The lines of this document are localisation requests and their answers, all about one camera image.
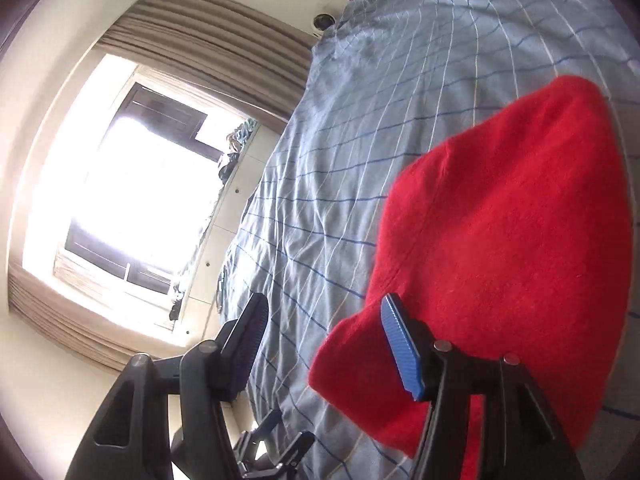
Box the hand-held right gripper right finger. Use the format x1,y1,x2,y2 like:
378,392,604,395
381,294,586,480

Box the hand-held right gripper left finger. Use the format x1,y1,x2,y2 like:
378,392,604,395
65,292,271,480

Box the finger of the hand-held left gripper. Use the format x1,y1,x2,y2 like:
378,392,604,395
260,431,317,480
237,407,285,453

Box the red knit sweater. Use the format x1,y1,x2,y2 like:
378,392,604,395
307,75,628,480

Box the pile of clothes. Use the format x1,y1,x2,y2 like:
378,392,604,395
217,117,261,181

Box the white window seat cabinet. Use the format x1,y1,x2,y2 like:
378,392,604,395
172,125,281,351

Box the beige striped curtain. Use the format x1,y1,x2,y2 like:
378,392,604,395
7,260,186,376
100,0,321,133

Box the dark-framed window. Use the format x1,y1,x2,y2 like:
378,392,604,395
22,52,261,346

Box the grey-blue checked bedspread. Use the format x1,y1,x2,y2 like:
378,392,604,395
217,0,640,480

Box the round black white device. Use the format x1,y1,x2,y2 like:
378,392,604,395
311,11,337,36

